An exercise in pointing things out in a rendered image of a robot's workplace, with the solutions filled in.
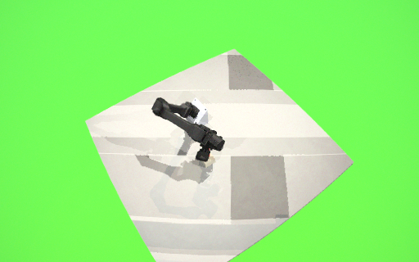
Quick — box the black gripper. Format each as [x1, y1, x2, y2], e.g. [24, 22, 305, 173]
[196, 129, 217, 162]

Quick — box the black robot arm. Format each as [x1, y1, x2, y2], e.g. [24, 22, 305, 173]
[151, 97, 225, 151]

